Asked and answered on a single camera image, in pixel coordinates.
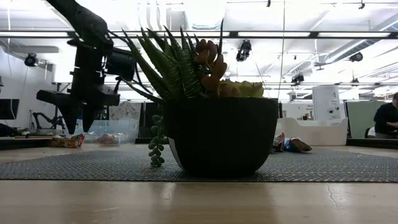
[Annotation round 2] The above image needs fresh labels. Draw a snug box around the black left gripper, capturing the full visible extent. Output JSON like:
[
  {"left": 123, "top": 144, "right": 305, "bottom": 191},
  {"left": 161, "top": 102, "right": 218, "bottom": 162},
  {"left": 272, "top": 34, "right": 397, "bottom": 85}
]
[{"left": 36, "top": 83, "right": 121, "bottom": 135}]

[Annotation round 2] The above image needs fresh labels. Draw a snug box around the tan orange granola bar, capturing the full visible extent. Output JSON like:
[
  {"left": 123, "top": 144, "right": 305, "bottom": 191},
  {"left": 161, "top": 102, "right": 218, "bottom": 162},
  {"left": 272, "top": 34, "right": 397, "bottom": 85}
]
[{"left": 50, "top": 133, "right": 86, "bottom": 149}]

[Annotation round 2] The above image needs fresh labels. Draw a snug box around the blue brown granola bar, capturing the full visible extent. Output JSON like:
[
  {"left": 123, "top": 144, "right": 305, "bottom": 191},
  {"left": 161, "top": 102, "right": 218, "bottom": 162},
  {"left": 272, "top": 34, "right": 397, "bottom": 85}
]
[{"left": 283, "top": 136, "right": 313, "bottom": 153}]

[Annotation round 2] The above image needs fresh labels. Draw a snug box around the clear plastic bin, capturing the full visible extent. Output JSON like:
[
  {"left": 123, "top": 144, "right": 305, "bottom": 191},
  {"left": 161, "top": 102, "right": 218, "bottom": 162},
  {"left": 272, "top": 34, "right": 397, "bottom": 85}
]
[{"left": 74, "top": 117, "right": 140, "bottom": 146}]

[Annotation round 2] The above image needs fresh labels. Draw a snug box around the grey woven placemat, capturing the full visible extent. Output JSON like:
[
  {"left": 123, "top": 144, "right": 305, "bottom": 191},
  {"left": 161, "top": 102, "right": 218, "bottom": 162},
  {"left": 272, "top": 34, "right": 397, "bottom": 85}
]
[{"left": 0, "top": 150, "right": 398, "bottom": 183}]

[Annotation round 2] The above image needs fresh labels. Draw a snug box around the background black monitor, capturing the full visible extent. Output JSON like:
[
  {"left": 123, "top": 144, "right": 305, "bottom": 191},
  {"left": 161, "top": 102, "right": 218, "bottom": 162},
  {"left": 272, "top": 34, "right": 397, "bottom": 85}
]
[{"left": 0, "top": 98, "right": 20, "bottom": 121}]

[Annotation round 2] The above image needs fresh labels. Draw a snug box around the artificial succulent plant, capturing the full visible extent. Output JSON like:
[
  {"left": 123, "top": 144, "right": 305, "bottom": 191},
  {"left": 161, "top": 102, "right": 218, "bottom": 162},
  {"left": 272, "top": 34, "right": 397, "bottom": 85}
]
[{"left": 121, "top": 18, "right": 265, "bottom": 168}]

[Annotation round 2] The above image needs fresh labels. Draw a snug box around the black plant pot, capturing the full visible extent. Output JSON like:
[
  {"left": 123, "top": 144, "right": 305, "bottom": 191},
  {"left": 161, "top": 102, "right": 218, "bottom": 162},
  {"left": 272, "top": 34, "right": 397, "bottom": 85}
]
[{"left": 164, "top": 96, "right": 279, "bottom": 178}]

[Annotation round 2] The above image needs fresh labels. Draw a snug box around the white kiosk panel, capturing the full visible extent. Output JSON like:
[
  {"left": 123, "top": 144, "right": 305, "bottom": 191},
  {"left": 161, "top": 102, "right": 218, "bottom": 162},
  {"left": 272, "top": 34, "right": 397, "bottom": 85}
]
[{"left": 312, "top": 84, "right": 341, "bottom": 121}]

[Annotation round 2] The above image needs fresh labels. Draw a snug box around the white plastic bin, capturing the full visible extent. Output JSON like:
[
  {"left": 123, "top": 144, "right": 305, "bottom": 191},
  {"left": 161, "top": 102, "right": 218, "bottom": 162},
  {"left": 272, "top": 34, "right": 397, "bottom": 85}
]
[{"left": 275, "top": 117, "right": 349, "bottom": 147}]

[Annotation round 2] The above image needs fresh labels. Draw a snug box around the grey green partition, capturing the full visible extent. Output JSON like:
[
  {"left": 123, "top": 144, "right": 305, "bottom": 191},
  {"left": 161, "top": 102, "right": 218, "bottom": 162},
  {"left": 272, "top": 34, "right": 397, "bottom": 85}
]
[{"left": 345, "top": 100, "right": 398, "bottom": 140}]

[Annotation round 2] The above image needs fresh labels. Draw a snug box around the person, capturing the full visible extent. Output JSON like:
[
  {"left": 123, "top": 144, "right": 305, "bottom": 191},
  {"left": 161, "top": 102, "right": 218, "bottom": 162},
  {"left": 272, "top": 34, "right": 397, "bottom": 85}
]
[{"left": 368, "top": 92, "right": 398, "bottom": 140}]

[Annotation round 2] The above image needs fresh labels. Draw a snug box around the black hanging camera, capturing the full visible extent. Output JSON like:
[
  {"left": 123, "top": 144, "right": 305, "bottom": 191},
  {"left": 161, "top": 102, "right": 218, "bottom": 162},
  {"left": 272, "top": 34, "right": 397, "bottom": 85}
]
[{"left": 235, "top": 39, "right": 252, "bottom": 62}]

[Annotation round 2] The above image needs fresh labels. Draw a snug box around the thin hanging cable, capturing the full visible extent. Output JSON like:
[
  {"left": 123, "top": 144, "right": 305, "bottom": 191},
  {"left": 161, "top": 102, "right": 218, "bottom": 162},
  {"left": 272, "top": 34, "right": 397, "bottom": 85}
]
[{"left": 277, "top": 0, "right": 286, "bottom": 100}]

